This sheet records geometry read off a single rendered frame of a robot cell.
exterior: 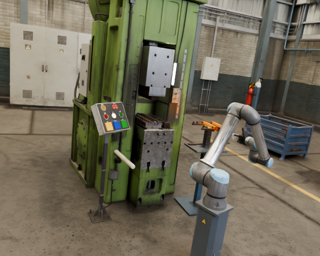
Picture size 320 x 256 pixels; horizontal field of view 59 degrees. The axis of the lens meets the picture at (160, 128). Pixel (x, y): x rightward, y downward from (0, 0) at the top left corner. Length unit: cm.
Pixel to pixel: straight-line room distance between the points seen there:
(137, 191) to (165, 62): 143
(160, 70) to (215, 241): 171
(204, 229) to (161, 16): 212
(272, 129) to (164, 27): 387
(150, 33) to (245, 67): 826
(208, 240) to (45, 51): 665
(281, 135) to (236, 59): 520
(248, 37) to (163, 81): 827
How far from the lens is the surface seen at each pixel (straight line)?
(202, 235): 238
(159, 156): 316
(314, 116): 1104
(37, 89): 811
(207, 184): 224
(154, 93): 299
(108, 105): 268
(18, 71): 809
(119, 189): 334
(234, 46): 1078
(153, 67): 295
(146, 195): 330
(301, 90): 1143
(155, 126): 309
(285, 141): 615
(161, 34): 315
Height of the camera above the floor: 164
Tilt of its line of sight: 13 degrees down
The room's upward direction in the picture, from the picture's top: 7 degrees clockwise
